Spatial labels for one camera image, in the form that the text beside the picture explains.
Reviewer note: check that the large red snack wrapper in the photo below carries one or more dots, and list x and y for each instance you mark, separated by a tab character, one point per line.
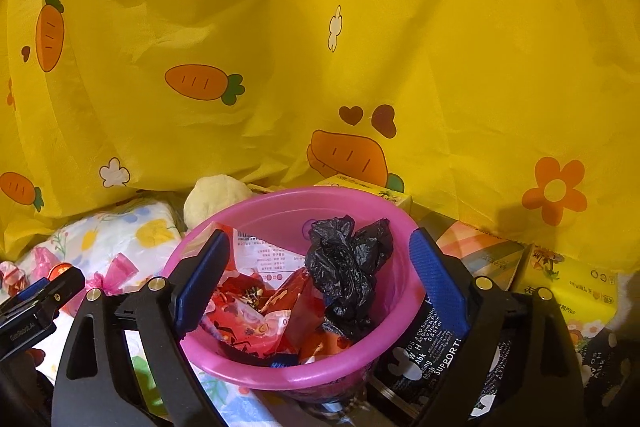
265	310

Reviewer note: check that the pastel striped box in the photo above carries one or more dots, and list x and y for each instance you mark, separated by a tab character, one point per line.
483	254

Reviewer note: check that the cream round plush ball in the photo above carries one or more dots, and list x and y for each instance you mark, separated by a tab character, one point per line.
210	195

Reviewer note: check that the pink plastic bucket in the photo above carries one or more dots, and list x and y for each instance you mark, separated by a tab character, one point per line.
283	218

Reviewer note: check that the floral bed sheet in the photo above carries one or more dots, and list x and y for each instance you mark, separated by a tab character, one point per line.
146	233

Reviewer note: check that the red paper cup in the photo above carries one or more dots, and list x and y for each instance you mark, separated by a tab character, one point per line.
57	270

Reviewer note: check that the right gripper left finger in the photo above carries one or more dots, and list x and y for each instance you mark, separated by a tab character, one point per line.
96	383

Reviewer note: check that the yellow tissue pack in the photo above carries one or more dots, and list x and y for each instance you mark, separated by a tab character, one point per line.
587	295

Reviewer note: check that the yellow carrot print curtain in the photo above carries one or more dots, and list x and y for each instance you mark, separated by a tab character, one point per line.
519	117

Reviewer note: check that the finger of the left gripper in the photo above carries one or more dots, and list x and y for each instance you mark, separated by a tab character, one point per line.
61	290
29	299

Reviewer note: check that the black plastic bag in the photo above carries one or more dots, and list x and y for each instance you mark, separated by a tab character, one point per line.
342	262

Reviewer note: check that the small red white wrapper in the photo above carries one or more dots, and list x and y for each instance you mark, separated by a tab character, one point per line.
13	279

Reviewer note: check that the pink knotted plastic bag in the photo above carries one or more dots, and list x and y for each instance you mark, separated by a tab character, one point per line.
118	272

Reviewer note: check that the yellow green tissue box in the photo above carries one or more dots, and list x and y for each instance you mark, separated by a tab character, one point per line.
398	198

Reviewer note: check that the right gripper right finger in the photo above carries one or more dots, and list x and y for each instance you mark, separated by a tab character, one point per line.
516	365

